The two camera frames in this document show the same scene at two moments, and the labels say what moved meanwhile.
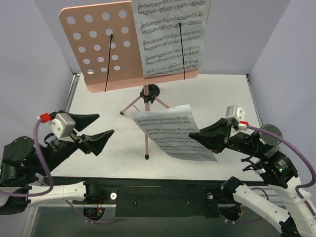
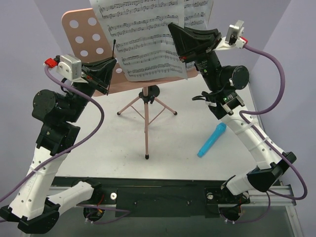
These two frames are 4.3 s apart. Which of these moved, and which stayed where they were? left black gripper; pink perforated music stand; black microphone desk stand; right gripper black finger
Moved: left black gripper; right gripper black finger
Stayed: black microphone desk stand; pink perforated music stand
